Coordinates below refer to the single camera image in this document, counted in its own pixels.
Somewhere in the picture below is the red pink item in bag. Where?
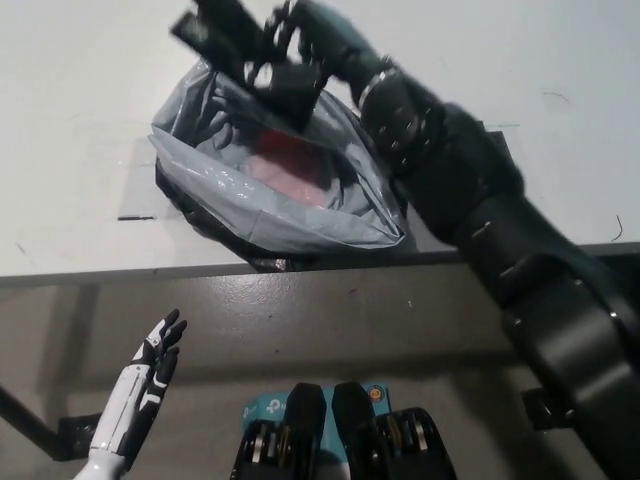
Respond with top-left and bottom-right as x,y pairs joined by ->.
247,127 -> 341,206

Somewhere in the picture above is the grey plastic bag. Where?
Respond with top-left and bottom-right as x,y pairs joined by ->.
148,64 -> 426,274

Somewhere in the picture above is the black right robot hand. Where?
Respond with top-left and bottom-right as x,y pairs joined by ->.
243,0 -> 397,102

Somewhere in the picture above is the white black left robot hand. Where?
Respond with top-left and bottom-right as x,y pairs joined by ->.
88,308 -> 189,457

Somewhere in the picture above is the black table leg bar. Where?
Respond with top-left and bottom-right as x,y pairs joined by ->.
0,383 -> 62,437

